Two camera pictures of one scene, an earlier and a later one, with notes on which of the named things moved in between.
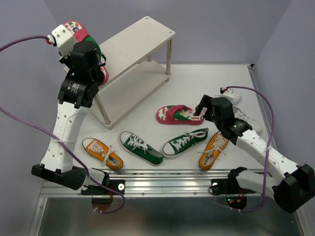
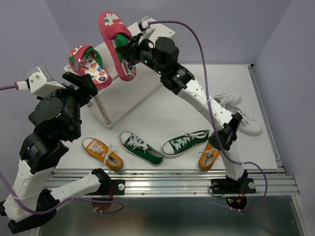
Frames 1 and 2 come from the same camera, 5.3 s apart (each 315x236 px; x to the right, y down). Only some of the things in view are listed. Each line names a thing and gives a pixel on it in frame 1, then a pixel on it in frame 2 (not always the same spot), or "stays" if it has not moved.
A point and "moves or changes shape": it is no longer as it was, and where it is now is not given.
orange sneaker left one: (97, 150) stays
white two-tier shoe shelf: (138, 59) stays
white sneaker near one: (255, 126) stays
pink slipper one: (81, 34) moves or changes shape
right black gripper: (204, 102) to (130, 51)
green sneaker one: (184, 142) stays
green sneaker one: (137, 147) stays
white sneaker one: (236, 99) stays
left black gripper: (68, 61) to (85, 80)
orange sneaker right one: (214, 149) stays
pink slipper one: (178, 114) to (110, 24)
